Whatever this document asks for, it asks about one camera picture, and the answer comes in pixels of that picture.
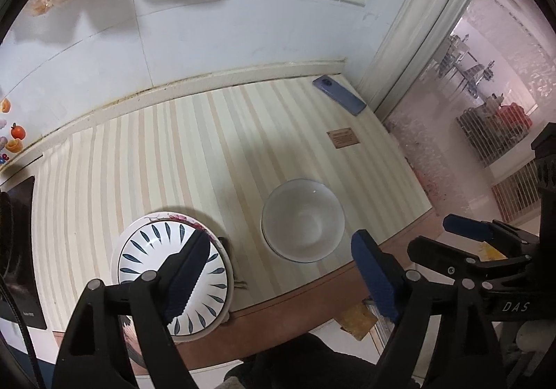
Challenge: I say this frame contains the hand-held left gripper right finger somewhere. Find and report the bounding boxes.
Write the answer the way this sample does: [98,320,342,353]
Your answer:
[350,229,505,389]

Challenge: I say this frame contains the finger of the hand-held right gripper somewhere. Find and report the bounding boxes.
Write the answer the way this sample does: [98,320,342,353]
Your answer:
[442,214,540,251]
[407,236,533,286]

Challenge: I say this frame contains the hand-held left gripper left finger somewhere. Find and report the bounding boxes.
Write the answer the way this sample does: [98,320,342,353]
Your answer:
[52,232,213,389]

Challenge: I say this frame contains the grey flower white plate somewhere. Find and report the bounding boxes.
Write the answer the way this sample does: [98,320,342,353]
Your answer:
[111,212,239,344]

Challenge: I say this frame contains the blue leaf striped plate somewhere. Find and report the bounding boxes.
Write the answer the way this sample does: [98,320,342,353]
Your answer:
[118,220,229,336]

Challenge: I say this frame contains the blue rimmed white bowl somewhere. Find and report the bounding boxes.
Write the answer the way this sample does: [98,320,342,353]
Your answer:
[260,178,346,264]

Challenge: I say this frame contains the yellow cardboard piece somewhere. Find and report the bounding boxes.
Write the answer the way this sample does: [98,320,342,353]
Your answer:
[340,303,378,341]

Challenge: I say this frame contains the striped cat print table cloth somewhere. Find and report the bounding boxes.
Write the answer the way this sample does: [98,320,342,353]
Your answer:
[31,73,434,374]

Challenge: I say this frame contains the frosted glass sliding door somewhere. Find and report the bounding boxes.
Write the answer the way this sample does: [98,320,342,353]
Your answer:
[382,0,556,242]

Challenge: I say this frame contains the black glass cooktop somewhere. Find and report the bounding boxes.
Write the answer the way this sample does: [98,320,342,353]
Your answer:
[0,175,48,331]

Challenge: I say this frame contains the blue smartphone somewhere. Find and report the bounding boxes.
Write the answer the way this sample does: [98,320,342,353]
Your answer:
[312,75,367,117]

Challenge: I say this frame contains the white wire rack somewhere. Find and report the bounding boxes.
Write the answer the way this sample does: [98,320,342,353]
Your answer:
[456,102,556,222]

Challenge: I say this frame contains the black cable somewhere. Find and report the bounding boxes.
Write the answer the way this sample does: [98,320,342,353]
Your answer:
[0,276,46,389]

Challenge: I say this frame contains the white door frame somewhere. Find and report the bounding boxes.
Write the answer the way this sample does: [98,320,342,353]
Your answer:
[354,0,491,121]

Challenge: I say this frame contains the colourful wall stickers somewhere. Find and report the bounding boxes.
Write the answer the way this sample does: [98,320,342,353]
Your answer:
[0,97,27,165]

